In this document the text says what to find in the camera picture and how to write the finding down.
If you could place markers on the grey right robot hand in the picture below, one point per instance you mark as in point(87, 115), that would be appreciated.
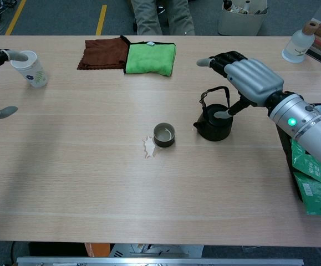
point(254, 77)

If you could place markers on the black teapot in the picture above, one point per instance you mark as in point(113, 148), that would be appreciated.
point(215, 130)

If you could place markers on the small grey cup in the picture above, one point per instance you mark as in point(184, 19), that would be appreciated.
point(164, 138)

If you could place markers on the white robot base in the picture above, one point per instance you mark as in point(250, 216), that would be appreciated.
point(154, 250)

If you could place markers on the spilled water puddle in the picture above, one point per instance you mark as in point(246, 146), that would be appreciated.
point(149, 148)

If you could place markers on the white floral paper cup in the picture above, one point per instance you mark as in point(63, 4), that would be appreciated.
point(30, 72)

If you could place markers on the beige bin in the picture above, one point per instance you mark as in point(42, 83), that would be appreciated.
point(240, 23)

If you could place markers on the black tray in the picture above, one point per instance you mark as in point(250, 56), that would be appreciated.
point(287, 147)

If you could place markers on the green cloth with black trim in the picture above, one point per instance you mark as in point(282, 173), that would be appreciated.
point(149, 59)

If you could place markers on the brown cloth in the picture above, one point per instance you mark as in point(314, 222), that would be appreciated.
point(104, 54)

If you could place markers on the person's legs in khaki trousers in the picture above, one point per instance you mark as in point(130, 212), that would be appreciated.
point(146, 19)

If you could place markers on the orange stool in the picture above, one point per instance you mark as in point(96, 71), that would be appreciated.
point(96, 249)

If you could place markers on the aluminium rail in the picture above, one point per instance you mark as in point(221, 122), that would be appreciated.
point(160, 261)

